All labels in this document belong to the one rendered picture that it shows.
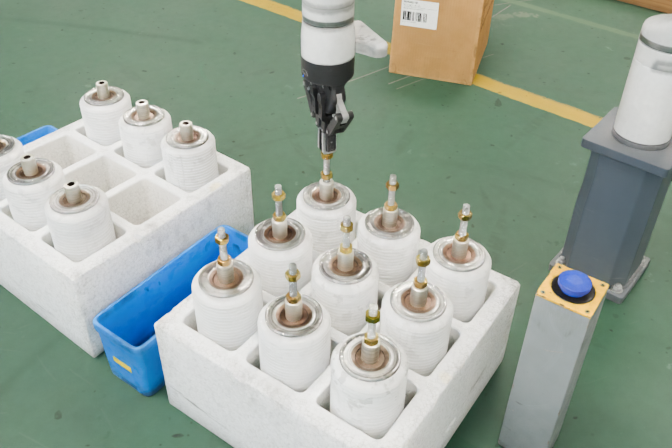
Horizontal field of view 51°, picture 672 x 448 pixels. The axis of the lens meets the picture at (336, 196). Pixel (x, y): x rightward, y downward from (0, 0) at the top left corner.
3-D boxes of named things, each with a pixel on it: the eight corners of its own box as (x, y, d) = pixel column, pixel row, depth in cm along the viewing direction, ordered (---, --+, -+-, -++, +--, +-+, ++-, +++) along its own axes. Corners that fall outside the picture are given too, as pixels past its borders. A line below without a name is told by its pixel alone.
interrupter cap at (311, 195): (357, 205, 112) (357, 202, 112) (313, 216, 110) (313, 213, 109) (338, 179, 118) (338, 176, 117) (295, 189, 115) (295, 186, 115)
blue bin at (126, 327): (227, 271, 136) (222, 222, 129) (272, 295, 131) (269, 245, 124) (102, 371, 116) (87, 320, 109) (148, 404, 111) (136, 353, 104)
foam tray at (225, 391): (316, 267, 137) (316, 191, 126) (503, 360, 119) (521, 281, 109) (168, 403, 111) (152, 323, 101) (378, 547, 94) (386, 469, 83)
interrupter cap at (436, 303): (458, 305, 95) (458, 302, 95) (418, 333, 91) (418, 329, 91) (417, 275, 99) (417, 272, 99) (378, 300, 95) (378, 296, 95)
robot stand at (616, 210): (579, 233, 147) (615, 105, 129) (649, 264, 139) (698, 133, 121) (546, 270, 137) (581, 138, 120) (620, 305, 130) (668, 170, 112)
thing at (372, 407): (411, 436, 99) (423, 349, 88) (376, 489, 93) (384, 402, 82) (353, 404, 103) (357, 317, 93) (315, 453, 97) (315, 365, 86)
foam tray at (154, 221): (130, 170, 162) (117, 101, 151) (256, 241, 143) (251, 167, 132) (-32, 260, 137) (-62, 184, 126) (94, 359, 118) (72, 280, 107)
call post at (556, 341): (516, 411, 111) (556, 263, 93) (559, 434, 108) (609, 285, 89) (496, 444, 106) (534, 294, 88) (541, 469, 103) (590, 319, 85)
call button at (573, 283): (562, 276, 91) (566, 264, 90) (593, 289, 89) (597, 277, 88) (550, 294, 88) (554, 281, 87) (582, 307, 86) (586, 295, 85)
